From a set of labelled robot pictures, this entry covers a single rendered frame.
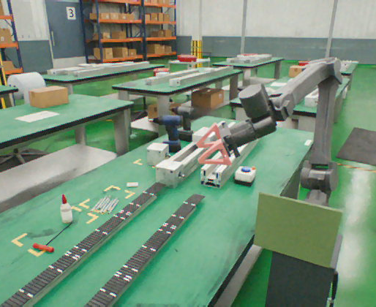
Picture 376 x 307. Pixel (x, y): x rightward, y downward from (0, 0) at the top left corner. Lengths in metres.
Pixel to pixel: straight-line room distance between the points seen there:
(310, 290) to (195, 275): 0.41
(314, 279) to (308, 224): 0.21
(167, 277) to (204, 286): 0.11
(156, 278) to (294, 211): 0.46
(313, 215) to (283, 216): 0.09
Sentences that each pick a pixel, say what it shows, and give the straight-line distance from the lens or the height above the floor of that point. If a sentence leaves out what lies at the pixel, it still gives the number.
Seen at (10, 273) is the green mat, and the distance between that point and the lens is 1.12.
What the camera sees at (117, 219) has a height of 0.81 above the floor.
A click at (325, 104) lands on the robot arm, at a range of 1.18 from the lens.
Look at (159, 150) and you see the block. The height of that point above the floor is 0.87.
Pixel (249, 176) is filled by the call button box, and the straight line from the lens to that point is 1.44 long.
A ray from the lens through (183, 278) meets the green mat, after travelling 0.97.
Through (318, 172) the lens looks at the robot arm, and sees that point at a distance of 1.11.
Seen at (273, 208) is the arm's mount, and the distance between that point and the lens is 1.01.
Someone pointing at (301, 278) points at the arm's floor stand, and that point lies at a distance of 1.15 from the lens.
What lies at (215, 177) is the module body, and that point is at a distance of 1.42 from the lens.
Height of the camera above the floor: 1.46
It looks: 22 degrees down
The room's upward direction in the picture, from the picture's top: straight up
